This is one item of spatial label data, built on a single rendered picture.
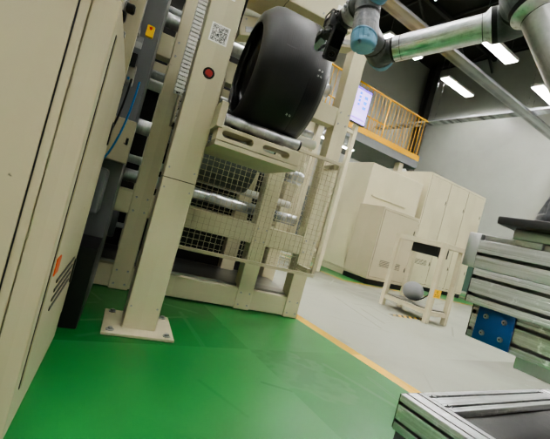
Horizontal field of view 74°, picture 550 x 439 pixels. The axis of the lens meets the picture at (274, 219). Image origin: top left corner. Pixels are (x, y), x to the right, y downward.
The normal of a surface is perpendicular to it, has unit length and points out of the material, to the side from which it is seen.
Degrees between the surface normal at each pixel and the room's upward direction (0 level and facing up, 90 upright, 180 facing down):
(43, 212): 90
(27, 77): 90
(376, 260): 90
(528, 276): 90
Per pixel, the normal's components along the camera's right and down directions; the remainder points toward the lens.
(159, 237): 0.36, 0.09
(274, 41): -0.31, -0.19
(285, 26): 0.18, -0.34
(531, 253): -0.82, -0.22
